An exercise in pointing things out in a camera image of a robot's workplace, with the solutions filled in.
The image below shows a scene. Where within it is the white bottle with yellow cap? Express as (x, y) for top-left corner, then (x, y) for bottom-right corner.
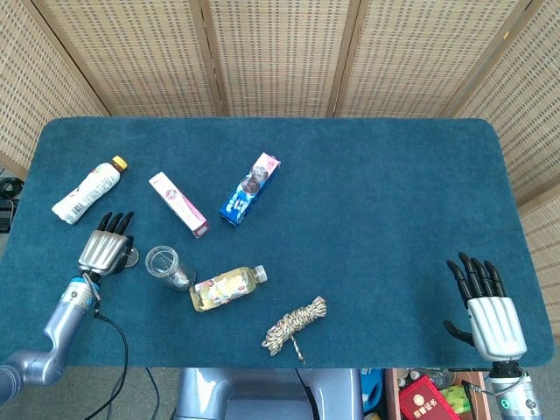
(51, 156), (129, 226)

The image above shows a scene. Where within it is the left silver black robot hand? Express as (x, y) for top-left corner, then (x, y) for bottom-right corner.
(77, 211), (136, 277)

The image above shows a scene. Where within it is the wooden storage box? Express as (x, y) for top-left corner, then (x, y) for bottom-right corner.
(383, 367), (494, 420)

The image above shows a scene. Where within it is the black floor cable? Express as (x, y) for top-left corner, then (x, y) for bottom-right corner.
(146, 367), (161, 406)

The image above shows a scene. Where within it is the blue cookie box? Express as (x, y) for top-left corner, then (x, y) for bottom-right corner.
(219, 151), (282, 229)

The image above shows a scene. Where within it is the pink and white carton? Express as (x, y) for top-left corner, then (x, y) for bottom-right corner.
(148, 171), (210, 240)

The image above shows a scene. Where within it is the green snack packet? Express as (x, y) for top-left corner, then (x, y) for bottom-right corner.
(439, 385), (473, 415)

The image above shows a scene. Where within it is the coiled speckled rope bundle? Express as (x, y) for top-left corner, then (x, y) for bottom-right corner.
(261, 295), (328, 363)

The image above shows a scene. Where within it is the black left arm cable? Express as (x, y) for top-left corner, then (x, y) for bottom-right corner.
(80, 301), (130, 420)

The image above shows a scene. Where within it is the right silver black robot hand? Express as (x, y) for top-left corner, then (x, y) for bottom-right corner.
(442, 252), (528, 362)

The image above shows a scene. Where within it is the bamboo folding screen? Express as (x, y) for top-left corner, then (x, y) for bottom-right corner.
(0, 0), (560, 336)

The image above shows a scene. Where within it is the blue plastic container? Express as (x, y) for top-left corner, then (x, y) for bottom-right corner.
(360, 367), (385, 415)

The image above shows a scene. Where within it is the clear plastic bottle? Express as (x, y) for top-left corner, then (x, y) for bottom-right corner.
(422, 368), (456, 389)

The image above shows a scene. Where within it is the red booklet with gold print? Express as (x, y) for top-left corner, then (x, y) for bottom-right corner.
(398, 376), (452, 420)

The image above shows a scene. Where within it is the blue table cloth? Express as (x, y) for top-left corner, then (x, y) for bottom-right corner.
(0, 116), (555, 369)

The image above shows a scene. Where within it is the black device with cables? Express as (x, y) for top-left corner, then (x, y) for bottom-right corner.
(0, 177), (24, 234)

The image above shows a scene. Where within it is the clear glass jar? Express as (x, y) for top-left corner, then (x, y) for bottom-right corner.
(144, 245), (198, 293)

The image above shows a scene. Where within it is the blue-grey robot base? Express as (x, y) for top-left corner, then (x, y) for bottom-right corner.
(174, 367), (364, 420)

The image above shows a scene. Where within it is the yellow tea bottle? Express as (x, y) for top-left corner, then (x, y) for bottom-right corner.
(188, 264), (269, 313)

